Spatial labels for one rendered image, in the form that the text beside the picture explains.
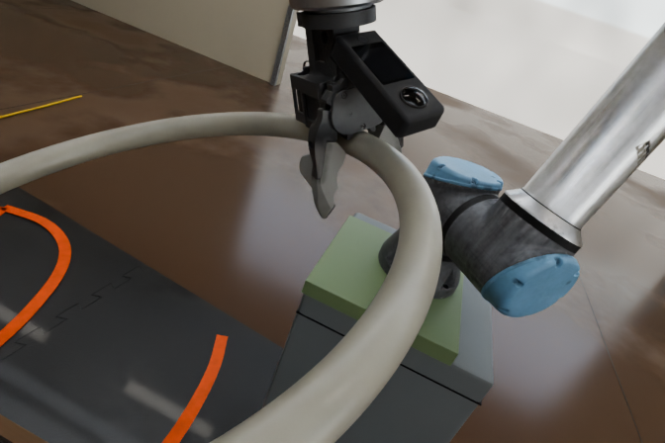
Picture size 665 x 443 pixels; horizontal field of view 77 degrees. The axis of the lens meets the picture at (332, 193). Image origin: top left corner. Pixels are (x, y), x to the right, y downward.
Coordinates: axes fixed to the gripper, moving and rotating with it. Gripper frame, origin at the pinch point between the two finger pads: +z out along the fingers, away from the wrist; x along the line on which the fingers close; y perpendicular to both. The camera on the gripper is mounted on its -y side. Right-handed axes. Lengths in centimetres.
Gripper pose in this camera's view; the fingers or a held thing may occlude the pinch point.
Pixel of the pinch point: (362, 199)
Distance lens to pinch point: 47.9
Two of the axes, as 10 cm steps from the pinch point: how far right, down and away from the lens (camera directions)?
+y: -5.4, -3.8, 7.5
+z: 0.9, 8.6, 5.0
